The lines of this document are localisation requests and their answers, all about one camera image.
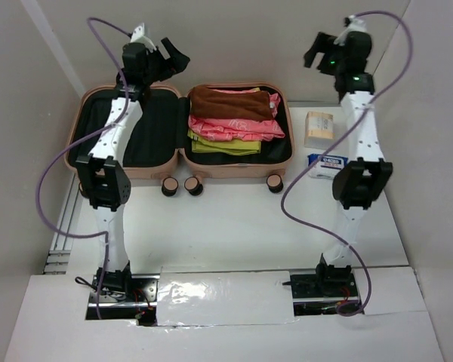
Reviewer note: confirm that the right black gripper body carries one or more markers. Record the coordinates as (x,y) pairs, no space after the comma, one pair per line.
(325,53)

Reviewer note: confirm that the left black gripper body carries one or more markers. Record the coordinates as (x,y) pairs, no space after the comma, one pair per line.
(159,67)

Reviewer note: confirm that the brown towel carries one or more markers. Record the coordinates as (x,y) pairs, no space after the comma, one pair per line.
(210,103)

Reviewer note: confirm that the pink patterned garment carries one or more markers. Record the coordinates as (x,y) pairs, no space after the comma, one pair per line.
(241,128)

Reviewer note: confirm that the yellow-green shorts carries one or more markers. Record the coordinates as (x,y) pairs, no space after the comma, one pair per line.
(225,143)

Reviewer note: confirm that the blue white wet wipes pack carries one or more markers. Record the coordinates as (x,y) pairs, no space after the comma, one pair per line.
(327,167)

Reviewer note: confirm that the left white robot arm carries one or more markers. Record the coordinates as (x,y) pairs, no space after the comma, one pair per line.
(101,173)

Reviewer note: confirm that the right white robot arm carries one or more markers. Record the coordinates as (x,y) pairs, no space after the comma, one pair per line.
(366,173)

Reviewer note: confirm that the orange tissue pack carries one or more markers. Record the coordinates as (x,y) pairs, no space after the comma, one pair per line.
(319,130)

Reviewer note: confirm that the pink open suitcase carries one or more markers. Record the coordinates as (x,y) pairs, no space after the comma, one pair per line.
(159,140)

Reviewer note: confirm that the white taped cover sheet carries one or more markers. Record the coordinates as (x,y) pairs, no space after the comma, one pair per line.
(192,297)

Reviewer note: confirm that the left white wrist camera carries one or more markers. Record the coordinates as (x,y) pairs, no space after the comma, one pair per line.
(141,35)

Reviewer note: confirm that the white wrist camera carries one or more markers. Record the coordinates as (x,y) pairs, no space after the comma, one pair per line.
(141,35)
(354,24)

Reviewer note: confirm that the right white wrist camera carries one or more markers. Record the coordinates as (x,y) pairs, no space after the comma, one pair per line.
(354,24)

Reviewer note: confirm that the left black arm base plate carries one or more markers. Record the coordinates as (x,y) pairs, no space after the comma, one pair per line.
(138,305)

